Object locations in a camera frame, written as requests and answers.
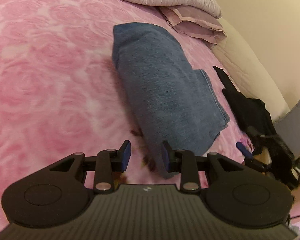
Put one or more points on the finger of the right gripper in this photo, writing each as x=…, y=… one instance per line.
x=253, y=132
x=246, y=153

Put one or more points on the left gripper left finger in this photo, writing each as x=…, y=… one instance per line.
x=110, y=161

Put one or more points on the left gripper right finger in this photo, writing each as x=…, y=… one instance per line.
x=183, y=162

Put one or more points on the blue denim jeans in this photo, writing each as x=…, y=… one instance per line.
x=171, y=101

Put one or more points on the black garment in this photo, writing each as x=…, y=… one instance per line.
x=247, y=111

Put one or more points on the grey-blue square cushion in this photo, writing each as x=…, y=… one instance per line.
x=288, y=128

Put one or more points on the cream quilted headboard pillow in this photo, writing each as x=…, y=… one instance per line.
x=247, y=72

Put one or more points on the pink floral blanket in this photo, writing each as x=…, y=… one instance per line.
x=59, y=90

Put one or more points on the mauve pillow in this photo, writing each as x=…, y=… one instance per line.
x=194, y=23

